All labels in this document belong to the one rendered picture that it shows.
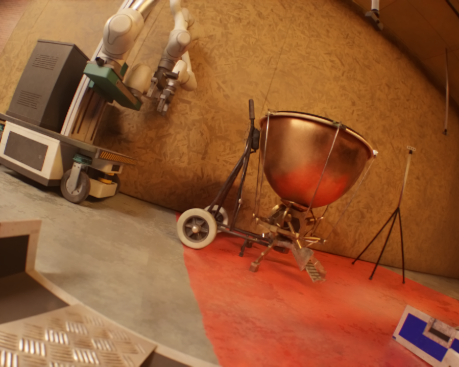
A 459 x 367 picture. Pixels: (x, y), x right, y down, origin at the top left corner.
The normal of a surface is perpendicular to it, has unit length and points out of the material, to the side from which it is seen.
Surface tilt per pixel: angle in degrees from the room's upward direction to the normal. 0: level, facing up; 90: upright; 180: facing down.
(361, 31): 90
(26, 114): 90
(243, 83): 90
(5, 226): 90
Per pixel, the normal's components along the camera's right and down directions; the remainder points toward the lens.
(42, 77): 0.08, 0.01
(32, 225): 0.94, 0.32
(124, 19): 0.39, 0.26
